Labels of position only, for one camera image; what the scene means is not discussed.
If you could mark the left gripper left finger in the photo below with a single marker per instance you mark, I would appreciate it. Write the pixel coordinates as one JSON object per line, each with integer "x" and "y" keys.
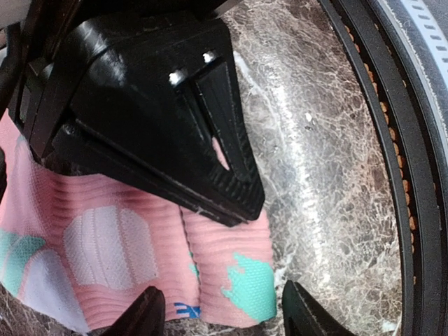
{"x": 144, "y": 317}

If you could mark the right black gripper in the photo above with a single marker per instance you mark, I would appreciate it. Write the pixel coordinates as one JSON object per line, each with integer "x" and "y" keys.
{"x": 42, "y": 74}

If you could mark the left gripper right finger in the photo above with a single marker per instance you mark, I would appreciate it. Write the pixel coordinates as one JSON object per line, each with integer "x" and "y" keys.
{"x": 303, "y": 315}

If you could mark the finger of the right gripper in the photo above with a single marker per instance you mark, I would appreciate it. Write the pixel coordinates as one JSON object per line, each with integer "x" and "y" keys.
{"x": 158, "y": 108}

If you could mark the pink patterned sock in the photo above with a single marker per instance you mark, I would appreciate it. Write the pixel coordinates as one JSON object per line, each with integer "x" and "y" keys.
{"x": 81, "y": 249}

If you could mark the black front rail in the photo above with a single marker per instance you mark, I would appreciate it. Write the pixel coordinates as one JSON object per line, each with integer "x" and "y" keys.
{"x": 406, "y": 93}

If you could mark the white slotted cable duct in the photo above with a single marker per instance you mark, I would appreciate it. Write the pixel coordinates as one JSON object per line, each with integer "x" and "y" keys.
{"x": 429, "y": 29}

